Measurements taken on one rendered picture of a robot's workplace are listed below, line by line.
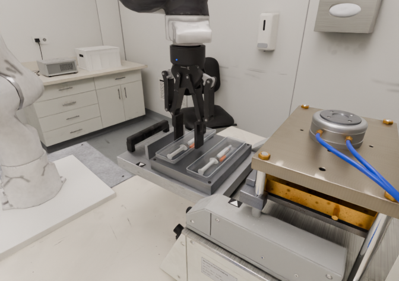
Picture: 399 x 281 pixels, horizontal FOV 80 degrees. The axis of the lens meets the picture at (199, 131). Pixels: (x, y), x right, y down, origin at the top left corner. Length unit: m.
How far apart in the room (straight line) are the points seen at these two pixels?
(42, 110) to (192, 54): 2.34
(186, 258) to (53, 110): 2.38
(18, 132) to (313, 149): 0.72
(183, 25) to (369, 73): 1.55
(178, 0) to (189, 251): 0.47
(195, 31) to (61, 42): 2.92
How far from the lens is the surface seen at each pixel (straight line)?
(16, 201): 0.92
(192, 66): 0.51
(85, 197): 0.87
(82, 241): 0.77
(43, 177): 0.89
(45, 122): 2.77
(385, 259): 0.55
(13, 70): 0.81
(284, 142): 0.41
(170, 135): 0.65
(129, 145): 0.65
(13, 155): 0.84
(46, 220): 0.85
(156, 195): 0.84
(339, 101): 1.95
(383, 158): 0.43
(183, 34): 0.44
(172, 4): 0.50
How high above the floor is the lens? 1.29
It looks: 26 degrees down
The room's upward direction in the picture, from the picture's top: straight up
